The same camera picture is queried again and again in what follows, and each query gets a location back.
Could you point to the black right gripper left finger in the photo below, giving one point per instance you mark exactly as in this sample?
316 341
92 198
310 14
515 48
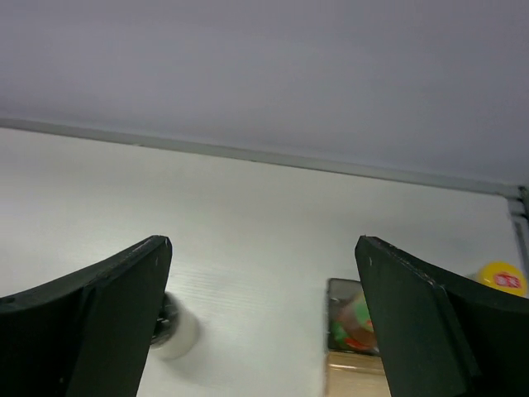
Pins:
87 333

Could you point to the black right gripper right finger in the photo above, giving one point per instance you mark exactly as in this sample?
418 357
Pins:
439 333

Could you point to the rear black cap powder jar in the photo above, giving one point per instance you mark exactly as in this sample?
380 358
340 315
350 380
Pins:
176 330

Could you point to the clear tiered organizer tray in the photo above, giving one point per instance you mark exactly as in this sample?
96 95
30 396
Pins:
352 359

